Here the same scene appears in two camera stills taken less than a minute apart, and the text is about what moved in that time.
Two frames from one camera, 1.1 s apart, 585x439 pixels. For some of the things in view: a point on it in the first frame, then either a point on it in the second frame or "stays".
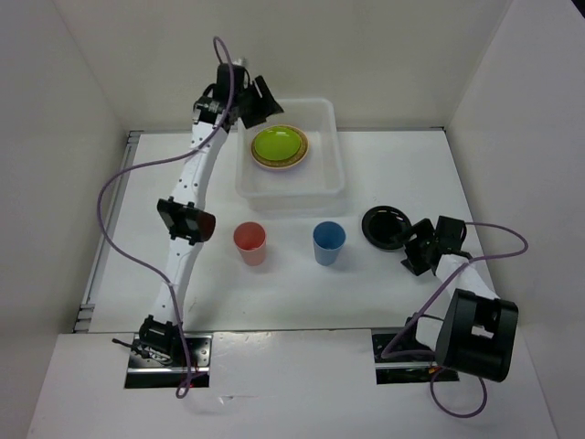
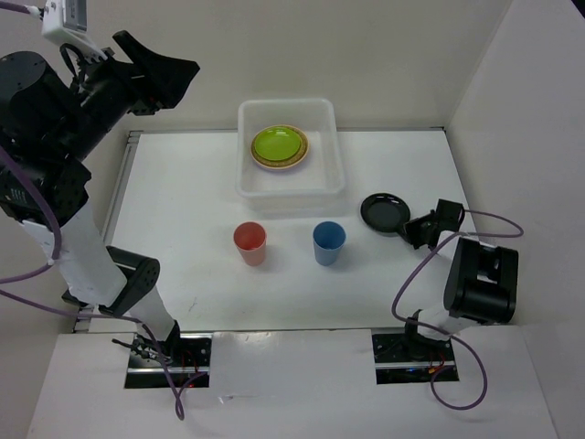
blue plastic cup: x=328 y=238 stays
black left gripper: x=269 y=105 -> x=165 y=81
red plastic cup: x=249 y=239 stays
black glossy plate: x=386 y=227 -> x=386 y=212
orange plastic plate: x=284 y=166 stays
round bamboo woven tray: x=298 y=155 stays
